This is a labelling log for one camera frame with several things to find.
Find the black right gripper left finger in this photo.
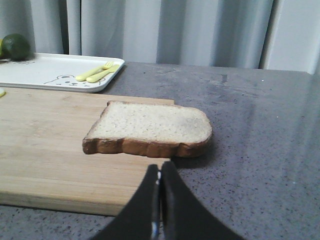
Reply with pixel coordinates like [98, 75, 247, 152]
[92, 164, 161, 240]

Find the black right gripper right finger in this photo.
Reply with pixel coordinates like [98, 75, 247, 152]
[161, 161, 243, 240]

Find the white bread slice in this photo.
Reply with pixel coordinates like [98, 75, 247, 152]
[82, 101, 213, 159]

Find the white bear tray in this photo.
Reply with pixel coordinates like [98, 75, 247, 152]
[0, 53, 125, 93]

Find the wooden cutting board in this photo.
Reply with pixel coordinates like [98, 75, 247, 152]
[0, 87, 171, 216]

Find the yellow plastic fork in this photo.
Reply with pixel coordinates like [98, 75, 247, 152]
[75, 61, 114, 82]

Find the lemon slice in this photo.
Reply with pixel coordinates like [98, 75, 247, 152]
[0, 88, 6, 97]

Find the grey curtain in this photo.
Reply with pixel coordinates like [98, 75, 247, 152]
[0, 0, 320, 75]

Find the green lime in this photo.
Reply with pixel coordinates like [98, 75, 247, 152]
[1, 33, 31, 61]

